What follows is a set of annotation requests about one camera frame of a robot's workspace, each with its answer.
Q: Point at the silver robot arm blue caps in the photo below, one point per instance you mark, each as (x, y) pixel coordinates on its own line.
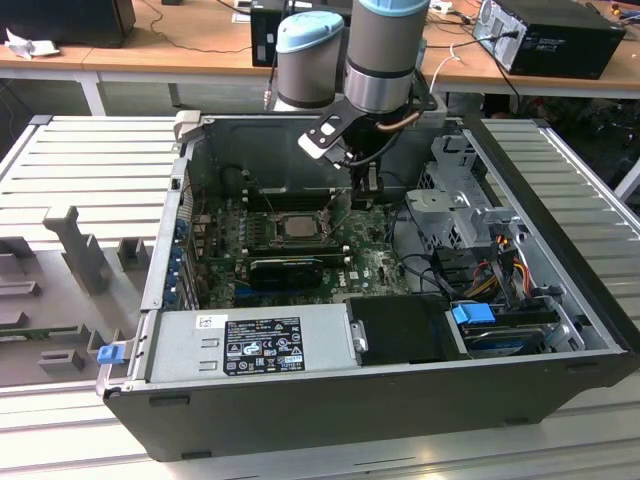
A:
(385, 60)

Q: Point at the black RAM slot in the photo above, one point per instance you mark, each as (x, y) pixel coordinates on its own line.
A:
(300, 244)
(300, 251)
(300, 196)
(295, 207)

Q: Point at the CPU socket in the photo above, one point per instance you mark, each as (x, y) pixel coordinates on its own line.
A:
(327, 233)

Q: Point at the blue expansion slot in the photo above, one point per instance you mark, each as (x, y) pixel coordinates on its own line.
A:
(242, 292)

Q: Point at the copper coloured curved tube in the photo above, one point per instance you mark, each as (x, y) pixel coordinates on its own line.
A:
(395, 128)

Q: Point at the silver metal drive cage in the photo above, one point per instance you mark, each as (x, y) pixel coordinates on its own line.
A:
(435, 202)

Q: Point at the green motherboard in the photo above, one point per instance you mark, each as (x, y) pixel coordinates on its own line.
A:
(370, 250)

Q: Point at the small black PC tower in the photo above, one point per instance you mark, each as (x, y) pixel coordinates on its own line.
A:
(262, 40)

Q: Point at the black graphics card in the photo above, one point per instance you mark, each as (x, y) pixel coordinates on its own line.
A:
(285, 272)

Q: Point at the black plastic air shroud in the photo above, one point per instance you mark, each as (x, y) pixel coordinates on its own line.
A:
(400, 330)

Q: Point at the wooden desk with white legs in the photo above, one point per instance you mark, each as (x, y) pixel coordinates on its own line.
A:
(175, 60)

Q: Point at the hard disk in blue carrier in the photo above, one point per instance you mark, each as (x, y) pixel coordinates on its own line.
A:
(472, 317)

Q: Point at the black desktop PC with vents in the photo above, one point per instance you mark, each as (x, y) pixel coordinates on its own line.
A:
(565, 45)

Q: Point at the silver power supply with label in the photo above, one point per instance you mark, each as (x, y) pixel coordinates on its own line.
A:
(175, 350)

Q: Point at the black and grey PC case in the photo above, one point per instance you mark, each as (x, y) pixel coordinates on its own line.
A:
(300, 425)

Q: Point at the large black box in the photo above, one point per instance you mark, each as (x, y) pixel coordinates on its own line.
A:
(65, 22)

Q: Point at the blue plastic latch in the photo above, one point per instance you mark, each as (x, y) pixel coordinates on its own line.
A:
(110, 355)

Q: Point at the crumpled white paper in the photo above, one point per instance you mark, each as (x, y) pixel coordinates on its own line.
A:
(30, 47)

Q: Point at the grey parts rack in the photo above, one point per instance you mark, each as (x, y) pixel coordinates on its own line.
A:
(60, 310)

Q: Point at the green RAM stick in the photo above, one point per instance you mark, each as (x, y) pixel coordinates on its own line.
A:
(30, 334)

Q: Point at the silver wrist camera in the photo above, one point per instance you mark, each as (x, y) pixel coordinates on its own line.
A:
(312, 145)

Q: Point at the small wrist camera box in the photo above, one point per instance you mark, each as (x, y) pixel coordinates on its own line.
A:
(432, 109)

